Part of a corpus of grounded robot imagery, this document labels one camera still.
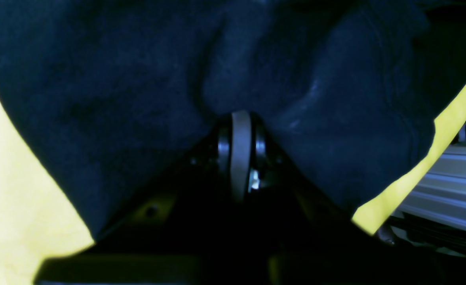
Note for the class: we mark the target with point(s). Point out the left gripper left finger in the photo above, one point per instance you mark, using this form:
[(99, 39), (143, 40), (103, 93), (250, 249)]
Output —
[(163, 237)]

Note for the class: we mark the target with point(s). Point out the yellow table cloth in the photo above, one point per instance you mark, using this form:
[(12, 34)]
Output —
[(37, 220)]

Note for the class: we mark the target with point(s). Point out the dark navy T-shirt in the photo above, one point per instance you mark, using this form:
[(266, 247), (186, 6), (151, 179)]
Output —
[(349, 89)]

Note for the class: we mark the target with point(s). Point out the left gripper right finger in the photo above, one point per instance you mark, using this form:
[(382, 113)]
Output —
[(312, 242)]

